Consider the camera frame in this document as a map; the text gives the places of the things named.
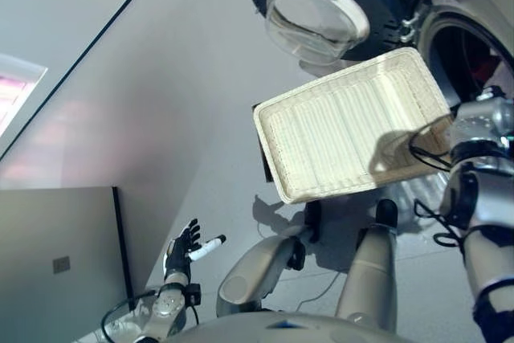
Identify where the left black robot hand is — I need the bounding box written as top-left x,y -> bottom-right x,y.
163,218 -> 227,281

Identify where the red cloth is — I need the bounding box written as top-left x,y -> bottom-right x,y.
471,51 -> 501,83

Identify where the dark grey washing machine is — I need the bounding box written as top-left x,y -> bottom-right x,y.
369,0 -> 514,119

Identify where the left silver robot leg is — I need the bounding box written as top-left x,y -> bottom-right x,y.
216,200 -> 322,316

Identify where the silver robot leg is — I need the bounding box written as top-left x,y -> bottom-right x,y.
216,200 -> 322,316
335,198 -> 398,330

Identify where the brown stool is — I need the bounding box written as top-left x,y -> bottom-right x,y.
251,104 -> 275,184

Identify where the grey cabinet with dark edge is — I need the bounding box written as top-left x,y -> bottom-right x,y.
0,185 -> 136,343

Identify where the silver robot torso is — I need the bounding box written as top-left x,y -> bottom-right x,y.
172,310 -> 414,343

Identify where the right silver robot leg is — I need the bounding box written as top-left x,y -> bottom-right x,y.
335,198 -> 398,330

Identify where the cream wicker basket tray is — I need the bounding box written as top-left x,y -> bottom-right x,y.
252,47 -> 454,204

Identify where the white framed window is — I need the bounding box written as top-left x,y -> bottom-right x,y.
0,52 -> 49,139

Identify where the round glass washer door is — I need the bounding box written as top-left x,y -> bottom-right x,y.
248,0 -> 410,65

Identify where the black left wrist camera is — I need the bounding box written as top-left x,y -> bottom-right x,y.
186,283 -> 202,306

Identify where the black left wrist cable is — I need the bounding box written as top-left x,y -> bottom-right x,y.
100,288 -> 202,343

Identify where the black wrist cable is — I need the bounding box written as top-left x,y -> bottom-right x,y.
407,117 -> 471,247
100,288 -> 202,343

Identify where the grey wall socket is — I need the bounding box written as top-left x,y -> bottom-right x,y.
52,255 -> 71,274

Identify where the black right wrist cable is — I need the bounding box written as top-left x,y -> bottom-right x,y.
407,117 -> 471,247

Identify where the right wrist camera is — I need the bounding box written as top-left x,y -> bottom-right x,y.
475,85 -> 508,104

